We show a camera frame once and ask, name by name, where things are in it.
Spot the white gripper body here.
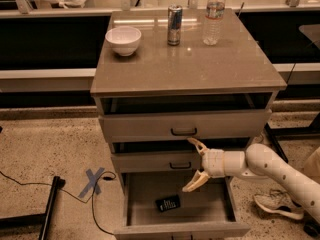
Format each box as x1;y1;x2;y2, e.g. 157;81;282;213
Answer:
202;149;225;178

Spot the black metal stand leg left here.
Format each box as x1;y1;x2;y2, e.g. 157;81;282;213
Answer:
0;176;65;240

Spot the black floor cable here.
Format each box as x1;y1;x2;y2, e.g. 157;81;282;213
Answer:
0;169;118;236

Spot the white sneaker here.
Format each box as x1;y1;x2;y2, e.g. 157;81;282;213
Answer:
253;189;304;220

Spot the black table leg with caster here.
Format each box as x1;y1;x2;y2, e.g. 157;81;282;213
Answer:
264;124;288;162

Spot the blue tape cross mark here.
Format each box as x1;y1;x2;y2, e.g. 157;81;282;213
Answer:
78;167;104;198

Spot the metal railing frame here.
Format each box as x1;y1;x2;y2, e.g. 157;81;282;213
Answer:
0;0;320;20

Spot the grey three-drawer cabinet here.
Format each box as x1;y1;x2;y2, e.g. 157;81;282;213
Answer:
90;7;288;240

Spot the silver blue energy drink can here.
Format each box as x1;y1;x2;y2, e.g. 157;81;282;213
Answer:
167;5;183;46

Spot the dark rxbar blueberry wrapper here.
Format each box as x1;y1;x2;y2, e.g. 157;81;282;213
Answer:
155;195;180;212

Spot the white ceramic bowl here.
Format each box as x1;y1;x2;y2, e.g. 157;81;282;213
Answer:
105;26;142;56

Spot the clear plastic water bottle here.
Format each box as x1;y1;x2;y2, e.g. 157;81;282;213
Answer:
202;0;226;46

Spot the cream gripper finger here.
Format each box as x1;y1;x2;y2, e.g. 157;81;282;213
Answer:
188;137;208;156
182;170;210;193

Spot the top grey drawer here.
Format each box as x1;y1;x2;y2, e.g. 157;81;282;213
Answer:
98;109;271;143

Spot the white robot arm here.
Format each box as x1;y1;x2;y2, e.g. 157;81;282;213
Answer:
182;137;320;222

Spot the bottom grey open drawer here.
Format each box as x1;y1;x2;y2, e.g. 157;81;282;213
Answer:
114;170;250;240

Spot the middle grey drawer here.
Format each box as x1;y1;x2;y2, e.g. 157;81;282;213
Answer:
111;151;202;173

